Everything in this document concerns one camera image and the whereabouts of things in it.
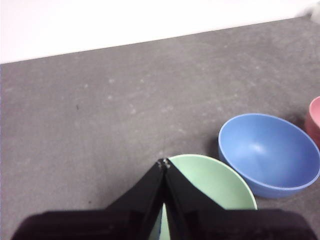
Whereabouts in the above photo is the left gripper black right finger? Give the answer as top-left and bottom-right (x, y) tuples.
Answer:
(163, 159), (317, 240)

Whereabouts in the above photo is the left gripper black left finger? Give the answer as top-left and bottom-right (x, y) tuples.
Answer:
(11, 158), (166, 240)

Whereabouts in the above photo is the green bowl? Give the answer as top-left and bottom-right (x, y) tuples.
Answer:
(149, 154), (258, 240)

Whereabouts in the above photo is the red bowl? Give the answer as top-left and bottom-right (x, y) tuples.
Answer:
(304, 96), (320, 149)

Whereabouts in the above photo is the blue bowl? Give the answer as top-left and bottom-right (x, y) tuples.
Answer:
(217, 113), (320, 200)

